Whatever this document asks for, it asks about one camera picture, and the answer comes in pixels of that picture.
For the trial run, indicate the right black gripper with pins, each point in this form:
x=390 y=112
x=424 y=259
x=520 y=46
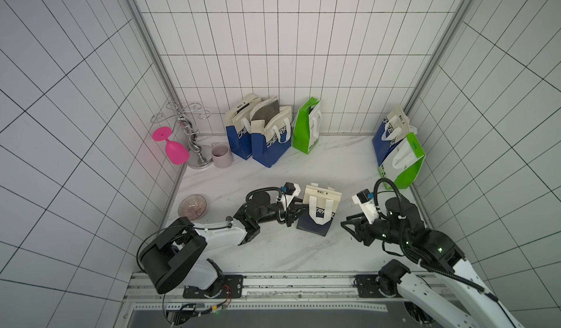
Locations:
x=361 y=227

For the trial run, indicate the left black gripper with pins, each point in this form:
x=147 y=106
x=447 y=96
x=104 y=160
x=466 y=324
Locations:
x=291 y=212

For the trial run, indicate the green white bag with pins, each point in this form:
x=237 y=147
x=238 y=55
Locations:
x=307 y=126
x=403 y=164

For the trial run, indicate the blue cheerful bag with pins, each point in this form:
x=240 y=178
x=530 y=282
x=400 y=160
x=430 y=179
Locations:
x=271 y=131
x=238 y=126

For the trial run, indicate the blue Cheerful bag front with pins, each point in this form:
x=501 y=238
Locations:
x=238 y=126

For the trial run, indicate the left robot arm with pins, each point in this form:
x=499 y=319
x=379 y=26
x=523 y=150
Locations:
x=179 y=255

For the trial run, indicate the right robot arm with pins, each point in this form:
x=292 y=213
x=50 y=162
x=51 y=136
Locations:
x=432 y=251

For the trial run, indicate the dark blue bag behind right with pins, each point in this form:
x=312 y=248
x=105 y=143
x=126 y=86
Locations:
x=394 y=127

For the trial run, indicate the mauve ceramic mug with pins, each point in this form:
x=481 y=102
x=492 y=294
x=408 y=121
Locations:
x=222 y=155

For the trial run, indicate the round drain cover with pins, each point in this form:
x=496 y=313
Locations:
x=192 y=207

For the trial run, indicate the chrome glass holder stand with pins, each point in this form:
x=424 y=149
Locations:
x=200 y=155

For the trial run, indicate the pink plastic wine glass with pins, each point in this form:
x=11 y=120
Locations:
x=175 y=151

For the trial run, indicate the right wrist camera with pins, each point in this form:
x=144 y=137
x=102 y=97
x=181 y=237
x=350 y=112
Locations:
x=369 y=208

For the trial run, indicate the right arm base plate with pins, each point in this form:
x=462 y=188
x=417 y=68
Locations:
x=375 y=287

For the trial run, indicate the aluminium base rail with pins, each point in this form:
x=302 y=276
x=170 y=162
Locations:
x=278 y=286

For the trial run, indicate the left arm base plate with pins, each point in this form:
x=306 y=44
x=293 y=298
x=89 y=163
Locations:
x=225 y=286

